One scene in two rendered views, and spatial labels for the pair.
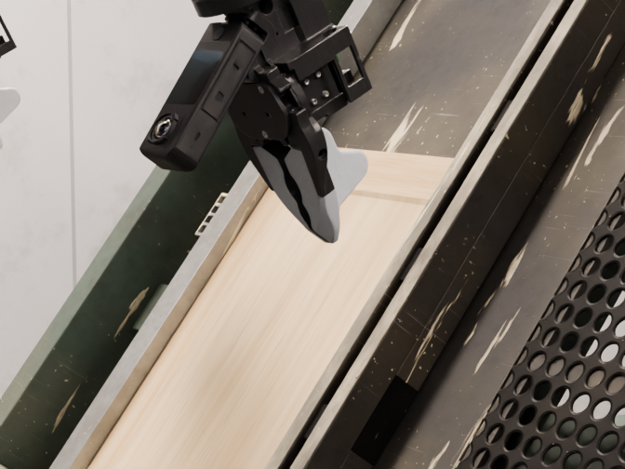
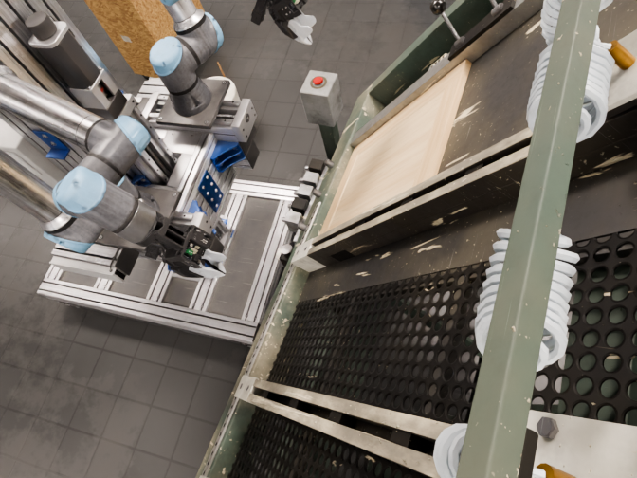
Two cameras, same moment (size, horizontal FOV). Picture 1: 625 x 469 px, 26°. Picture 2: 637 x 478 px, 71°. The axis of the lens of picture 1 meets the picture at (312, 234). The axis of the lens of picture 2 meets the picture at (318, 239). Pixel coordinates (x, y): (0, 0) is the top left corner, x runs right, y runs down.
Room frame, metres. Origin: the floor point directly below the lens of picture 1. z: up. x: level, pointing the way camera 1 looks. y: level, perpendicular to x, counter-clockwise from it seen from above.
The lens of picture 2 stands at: (1.08, -0.54, 2.17)
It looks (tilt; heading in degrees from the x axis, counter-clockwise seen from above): 61 degrees down; 70
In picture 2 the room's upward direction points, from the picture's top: 21 degrees counter-clockwise
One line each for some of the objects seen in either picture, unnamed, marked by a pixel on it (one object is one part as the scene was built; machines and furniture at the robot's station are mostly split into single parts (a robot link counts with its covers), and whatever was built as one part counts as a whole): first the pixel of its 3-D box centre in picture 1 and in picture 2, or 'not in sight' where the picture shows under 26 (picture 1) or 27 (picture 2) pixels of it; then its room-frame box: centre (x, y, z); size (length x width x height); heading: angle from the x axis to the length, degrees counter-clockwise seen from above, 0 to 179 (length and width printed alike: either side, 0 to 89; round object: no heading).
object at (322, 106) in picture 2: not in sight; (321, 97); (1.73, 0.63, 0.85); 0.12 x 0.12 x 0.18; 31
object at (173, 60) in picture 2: not in sight; (172, 63); (1.31, 0.82, 1.20); 0.13 x 0.12 x 0.14; 12
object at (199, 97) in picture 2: not in sight; (187, 90); (1.30, 0.82, 1.09); 0.15 x 0.15 x 0.10
